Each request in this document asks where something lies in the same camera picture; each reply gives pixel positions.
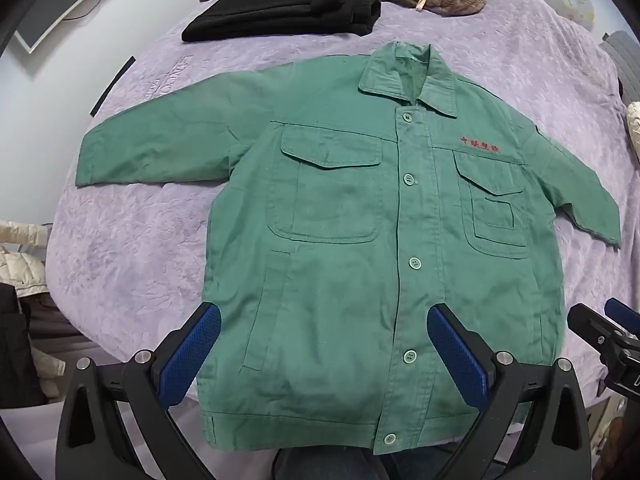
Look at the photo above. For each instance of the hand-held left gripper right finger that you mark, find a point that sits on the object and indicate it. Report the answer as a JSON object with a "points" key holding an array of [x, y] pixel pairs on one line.
{"points": [[457, 355]]}

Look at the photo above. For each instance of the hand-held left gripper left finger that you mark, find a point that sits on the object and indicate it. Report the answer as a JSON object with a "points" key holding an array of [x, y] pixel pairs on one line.
{"points": [[192, 345]]}

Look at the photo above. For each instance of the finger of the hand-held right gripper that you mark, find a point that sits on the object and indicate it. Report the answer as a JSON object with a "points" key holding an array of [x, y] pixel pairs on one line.
{"points": [[622, 312], [590, 322]]}

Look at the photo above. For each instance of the green button-up work jacket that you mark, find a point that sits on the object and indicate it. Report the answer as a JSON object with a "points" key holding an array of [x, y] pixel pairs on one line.
{"points": [[345, 240]]}

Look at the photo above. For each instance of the black folded clothes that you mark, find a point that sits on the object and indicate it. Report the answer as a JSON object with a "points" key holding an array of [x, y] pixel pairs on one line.
{"points": [[280, 12]]}

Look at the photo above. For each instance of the purple embossed blanket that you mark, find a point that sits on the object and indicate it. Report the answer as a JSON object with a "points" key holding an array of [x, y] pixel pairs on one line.
{"points": [[165, 240]]}

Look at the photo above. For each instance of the dark cloth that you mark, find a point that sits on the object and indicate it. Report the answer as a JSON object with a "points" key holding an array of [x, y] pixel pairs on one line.
{"points": [[15, 340]]}

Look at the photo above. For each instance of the white puffy jacket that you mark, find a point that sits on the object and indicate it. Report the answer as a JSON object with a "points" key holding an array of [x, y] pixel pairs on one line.
{"points": [[22, 265]]}

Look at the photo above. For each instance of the grey pillow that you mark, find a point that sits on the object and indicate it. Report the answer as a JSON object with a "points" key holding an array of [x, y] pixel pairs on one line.
{"points": [[622, 65]]}

